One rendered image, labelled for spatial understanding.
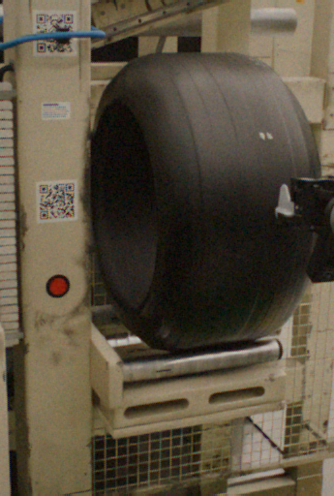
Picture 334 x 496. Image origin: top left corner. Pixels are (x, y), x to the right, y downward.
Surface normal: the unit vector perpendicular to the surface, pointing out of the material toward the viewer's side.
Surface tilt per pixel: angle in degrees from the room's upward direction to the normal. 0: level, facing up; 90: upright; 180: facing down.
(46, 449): 90
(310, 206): 83
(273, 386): 90
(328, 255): 113
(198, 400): 90
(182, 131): 61
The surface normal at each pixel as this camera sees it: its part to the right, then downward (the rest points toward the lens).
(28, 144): 0.36, 0.28
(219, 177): 0.34, -0.11
